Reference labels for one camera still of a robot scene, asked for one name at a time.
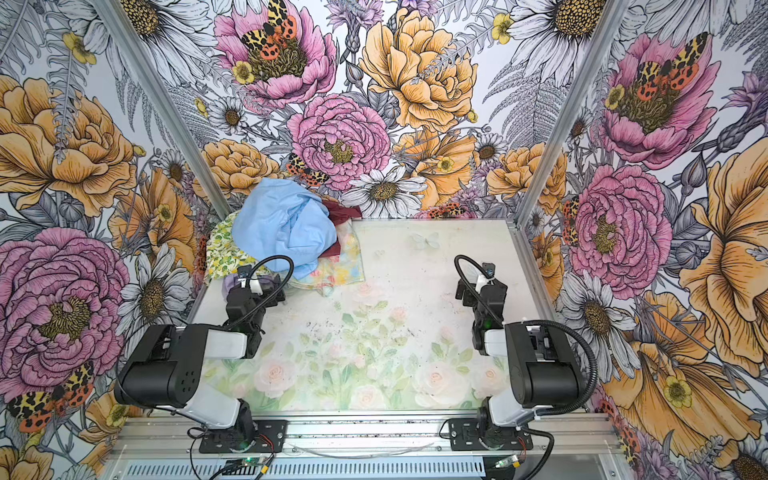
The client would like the right aluminium corner post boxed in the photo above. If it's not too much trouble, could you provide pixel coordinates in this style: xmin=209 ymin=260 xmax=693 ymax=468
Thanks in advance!
xmin=515 ymin=0 xmax=630 ymax=230

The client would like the light blue cloth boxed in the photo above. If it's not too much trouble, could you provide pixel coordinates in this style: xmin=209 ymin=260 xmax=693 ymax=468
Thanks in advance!
xmin=232 ymin=178 xmax=337 ymax=279

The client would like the aluminium front rail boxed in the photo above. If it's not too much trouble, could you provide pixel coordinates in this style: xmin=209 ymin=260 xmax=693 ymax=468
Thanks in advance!
xmin=112 ymin=410 xmax=620 ymax=459

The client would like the white ventilation grille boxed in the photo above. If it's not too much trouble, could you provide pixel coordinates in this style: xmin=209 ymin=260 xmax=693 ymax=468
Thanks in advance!
xmin=111 ymin=456 xmax=486 ymax=479

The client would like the yellow green lemon print cloth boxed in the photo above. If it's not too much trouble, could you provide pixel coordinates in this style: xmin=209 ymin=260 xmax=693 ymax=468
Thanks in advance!
xmin=204 ymin=211 xmax=258 ymax=282

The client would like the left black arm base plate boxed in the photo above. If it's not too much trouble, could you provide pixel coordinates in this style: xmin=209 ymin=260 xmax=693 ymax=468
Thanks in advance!
xmin=199 ymin=419 xmax=288 ymax=454

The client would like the green circuit board right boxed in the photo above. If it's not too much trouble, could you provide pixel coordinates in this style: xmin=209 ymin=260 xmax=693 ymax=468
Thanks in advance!
xmin=494 ymin=454 xmax=521 ymax=469

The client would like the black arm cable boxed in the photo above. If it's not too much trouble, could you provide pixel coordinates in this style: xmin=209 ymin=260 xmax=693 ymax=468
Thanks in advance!
xmin=224 ymin=254 xmax=296 ymax=331
xmin=453 ymin=254 xmax=601 ymax=480

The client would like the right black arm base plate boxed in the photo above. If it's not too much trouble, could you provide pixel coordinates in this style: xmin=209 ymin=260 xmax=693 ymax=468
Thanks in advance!
xmin=447 ymin=417 xmax=533 ymax=452

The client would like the green circuit board left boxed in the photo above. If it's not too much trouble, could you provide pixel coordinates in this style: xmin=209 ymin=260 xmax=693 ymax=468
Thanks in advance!
xmin=225 ymin=455 xmax=274 ymax=475

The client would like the aluminium corner post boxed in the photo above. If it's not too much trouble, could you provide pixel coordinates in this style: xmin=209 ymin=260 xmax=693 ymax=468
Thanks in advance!
xmin=94 ymin=1 xmax=231 ymax=219
xmin=515 ymin=0 xmax=630 ymax=230

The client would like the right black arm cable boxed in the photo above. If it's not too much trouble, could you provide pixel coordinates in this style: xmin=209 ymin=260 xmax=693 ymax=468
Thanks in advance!
xmin=453 ymin=254 xmax=601 ymax=480

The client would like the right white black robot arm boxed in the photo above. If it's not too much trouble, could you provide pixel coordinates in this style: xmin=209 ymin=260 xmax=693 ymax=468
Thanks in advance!
xmin=449 ymin=254 xmax=599 ymax=451

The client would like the pastel floral print cloth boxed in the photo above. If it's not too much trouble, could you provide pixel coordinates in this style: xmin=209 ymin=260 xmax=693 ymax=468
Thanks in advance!
xmin=288 ymin=220 xmax=365 ymax=297

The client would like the left aluminium corner post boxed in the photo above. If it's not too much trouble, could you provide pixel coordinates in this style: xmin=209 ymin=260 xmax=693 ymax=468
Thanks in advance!
xmin=94 ymin=1 xmax=231 ymax=219

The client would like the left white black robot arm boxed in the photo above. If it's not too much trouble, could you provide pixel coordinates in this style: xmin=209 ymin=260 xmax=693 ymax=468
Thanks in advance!
xmin=114 ymin=262 xmax=294 ymax=451

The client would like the maroon cloth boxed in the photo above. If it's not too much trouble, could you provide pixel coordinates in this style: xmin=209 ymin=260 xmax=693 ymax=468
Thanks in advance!
xmin=320 ymin=199 xmax=362 ymax=258

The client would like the lavender purple cloth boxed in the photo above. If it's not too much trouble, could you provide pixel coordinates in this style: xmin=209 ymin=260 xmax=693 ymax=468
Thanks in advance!
xmin=222 ymin=274 xmax=252 ymax=303

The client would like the green circuit board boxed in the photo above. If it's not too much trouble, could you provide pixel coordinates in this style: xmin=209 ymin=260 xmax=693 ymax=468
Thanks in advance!
xmin=494 ymin=454 xmax=521 ymax=469
xmin=225 ymin=455 xmax=274 ymax=475

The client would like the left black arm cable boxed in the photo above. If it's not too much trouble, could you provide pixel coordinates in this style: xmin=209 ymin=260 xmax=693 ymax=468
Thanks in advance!
xmin=224 ymin=254 xmax=296 ymax=331

